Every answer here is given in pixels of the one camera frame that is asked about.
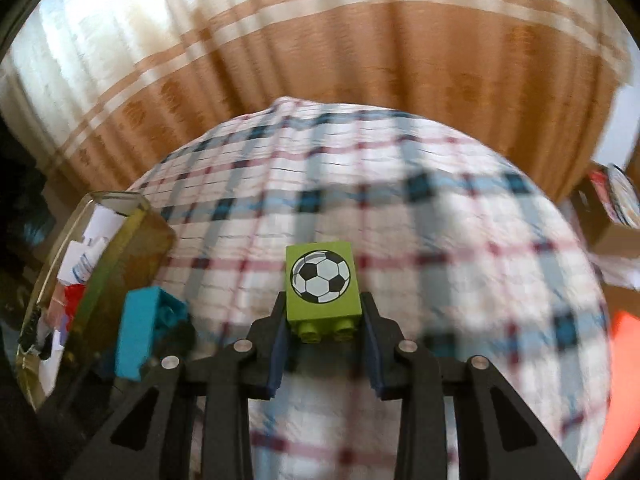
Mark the white paper sheet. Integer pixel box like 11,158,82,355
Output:
35,330,67,392

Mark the gold metal tin tray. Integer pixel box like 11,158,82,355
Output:
15,191,177,402

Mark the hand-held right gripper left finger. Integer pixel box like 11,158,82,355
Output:
65,290,296,480

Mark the orange cloth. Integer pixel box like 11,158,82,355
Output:
582,310,640,480

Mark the plaid tablecloth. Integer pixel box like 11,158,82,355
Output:
125,96,614,480

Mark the teal building block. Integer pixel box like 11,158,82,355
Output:
114,287,191,381

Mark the red building block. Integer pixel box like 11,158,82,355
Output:
62,284,89,321

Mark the red packet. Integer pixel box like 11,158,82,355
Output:
587,170,614,211

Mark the round cookie tin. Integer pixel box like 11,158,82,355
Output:
602,162,640,229

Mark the green soccer ball block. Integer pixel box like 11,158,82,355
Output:
285,242,364,344

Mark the cream and orange curtain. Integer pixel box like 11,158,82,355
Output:
0,0,636,202

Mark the brown cardboard box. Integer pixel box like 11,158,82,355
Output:
570,160,640,262

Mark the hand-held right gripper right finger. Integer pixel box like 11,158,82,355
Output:
360,290,582,480

